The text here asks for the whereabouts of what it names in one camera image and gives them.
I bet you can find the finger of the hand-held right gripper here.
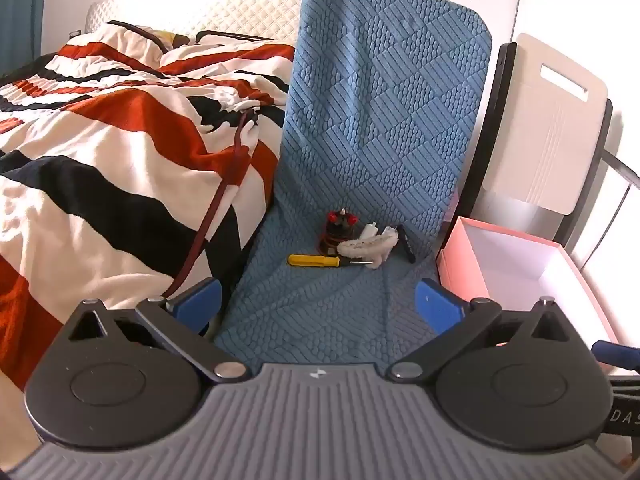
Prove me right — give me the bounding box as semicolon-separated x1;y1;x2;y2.
591;340;640;378

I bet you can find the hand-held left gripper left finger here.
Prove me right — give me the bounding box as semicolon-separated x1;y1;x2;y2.
67;279;251;382

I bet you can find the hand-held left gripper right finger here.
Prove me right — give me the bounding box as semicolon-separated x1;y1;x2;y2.
387;280;571;381

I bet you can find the pink cardboard box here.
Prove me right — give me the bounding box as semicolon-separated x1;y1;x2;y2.
436;216;621;346

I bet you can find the white fluffy brush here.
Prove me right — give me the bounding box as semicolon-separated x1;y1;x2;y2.
337;227;399;271

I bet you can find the black red toy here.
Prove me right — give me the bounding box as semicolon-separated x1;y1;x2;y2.
319;208;358;256

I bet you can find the black stick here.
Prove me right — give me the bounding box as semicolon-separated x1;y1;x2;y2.
395;225;417;264

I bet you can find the red black white striped blanket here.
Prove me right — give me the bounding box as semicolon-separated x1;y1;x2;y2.
0;20;296;391

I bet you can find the blue textured mat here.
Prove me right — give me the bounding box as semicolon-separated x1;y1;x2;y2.
212;0;496;378

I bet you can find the white quilted headboard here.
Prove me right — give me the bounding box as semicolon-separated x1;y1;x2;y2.
85;0;313;43

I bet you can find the blue curtain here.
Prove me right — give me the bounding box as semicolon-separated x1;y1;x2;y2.
0;0;48;76

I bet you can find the dark red cable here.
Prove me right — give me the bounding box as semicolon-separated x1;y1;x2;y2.
162;107;258;303

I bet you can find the yellow handle screwdriver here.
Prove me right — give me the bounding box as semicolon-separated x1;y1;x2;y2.
287;254;373;268

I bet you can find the white folding chair black frame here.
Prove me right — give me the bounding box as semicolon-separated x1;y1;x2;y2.
457;32;640;261

